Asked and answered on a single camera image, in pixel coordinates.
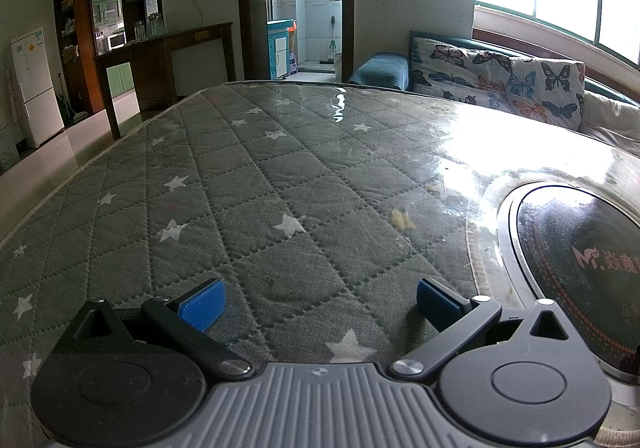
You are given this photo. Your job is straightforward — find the blue bathroom cabinet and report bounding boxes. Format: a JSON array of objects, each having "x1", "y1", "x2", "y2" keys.
[{"x1": 266, "y1": 19, "x2": 298, "y2": 79}]

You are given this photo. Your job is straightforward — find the dark wooden wall cabinet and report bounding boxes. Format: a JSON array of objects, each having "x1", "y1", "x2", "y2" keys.
[{"x1": 52, "y1": 0, "x2": 166, "y2": 116}]

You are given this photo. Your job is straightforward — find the round black induction cooker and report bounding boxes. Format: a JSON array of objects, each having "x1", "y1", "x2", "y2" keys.
[{"x1": 495, "y1": 181, "x2": 640, "y2": 385}]

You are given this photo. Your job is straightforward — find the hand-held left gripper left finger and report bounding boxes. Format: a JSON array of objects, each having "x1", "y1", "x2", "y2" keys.
[{"x1": 52, "y1": 278, "x2": 253, "y2": 377}]

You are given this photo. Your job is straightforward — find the dark wooden door frame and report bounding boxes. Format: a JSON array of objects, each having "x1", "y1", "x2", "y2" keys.
[{"x1": 236, "y1": 0, "x2": 356, "y2": 84}]

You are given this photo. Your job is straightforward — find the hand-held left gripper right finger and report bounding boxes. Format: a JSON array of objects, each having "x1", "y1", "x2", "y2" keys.
[{"x1": 389, "y1": 278, "x2": 571, "y2": 381}]

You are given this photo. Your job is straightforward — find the butterfly print cushion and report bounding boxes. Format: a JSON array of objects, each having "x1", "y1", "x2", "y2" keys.
[{"x1": 409, "y1": 36, "x2": 586, "y2": 131}]

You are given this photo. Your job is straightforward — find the dark wooden console table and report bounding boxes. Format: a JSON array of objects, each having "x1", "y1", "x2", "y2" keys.
[{"x1": 94, "y1": 22, "x2": 237, "y2": 140}]

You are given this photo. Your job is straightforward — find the grey star quilted table cover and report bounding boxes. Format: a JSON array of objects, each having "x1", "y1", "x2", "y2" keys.
[{"x1": 0, "y1": 81, "x2": 640, "y2": 448}]

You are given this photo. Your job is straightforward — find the blue cushioned stool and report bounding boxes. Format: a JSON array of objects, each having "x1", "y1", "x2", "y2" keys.
[{"x1": 347, "y1": 52, "x2": 410, "y2": 92}]

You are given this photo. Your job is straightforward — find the white refrigerator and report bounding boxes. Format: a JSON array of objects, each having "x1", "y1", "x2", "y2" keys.
[{"x1": 10, "y1": 27, "x2": 66, "y2": 149}]

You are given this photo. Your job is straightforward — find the green handled broom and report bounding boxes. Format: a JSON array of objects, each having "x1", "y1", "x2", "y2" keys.
[{"x1": 55, "y1": 73, "x2": 88, "y2": 124}]

